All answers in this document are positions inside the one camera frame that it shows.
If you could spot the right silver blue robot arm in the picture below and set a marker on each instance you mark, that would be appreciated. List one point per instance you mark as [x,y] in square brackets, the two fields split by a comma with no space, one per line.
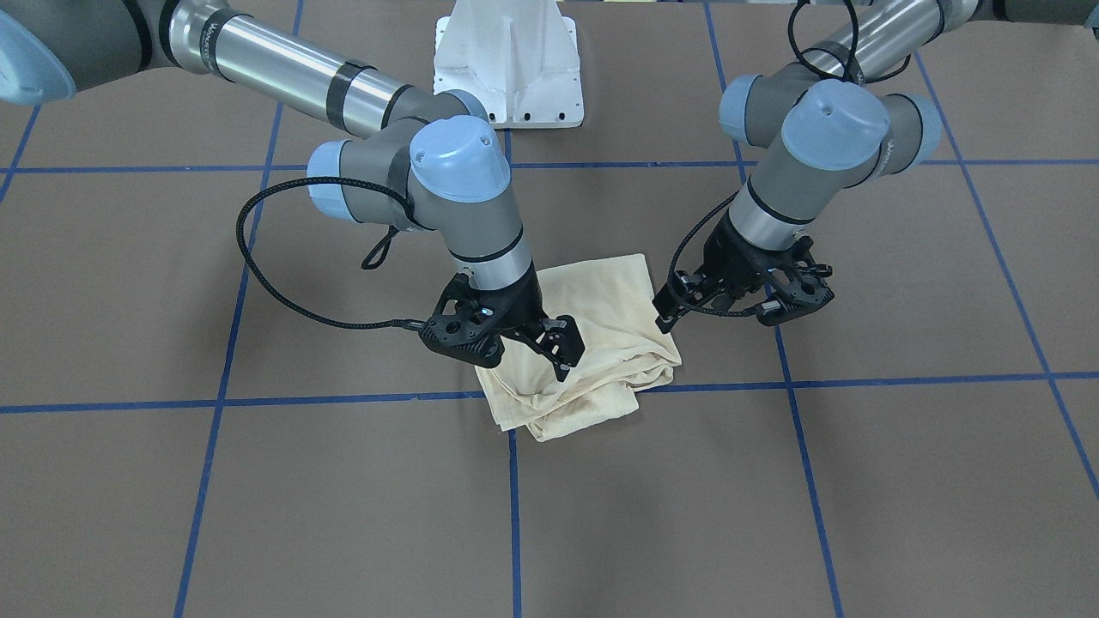
[411,161]

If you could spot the white pedestal column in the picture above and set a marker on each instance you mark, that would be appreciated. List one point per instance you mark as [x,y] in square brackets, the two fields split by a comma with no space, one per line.
[520,59]

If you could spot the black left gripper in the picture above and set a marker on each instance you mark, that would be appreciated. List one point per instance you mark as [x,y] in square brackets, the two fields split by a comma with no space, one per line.
[730,258]

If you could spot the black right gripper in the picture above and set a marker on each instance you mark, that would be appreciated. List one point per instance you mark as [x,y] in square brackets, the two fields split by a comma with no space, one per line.
[521,310]

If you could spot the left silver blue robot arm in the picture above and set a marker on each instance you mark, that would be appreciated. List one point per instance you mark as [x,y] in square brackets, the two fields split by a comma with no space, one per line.
[823,131]

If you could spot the cream yellow graphic shirt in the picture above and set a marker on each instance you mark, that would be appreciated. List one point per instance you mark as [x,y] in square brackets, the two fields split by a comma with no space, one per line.
[611,300]

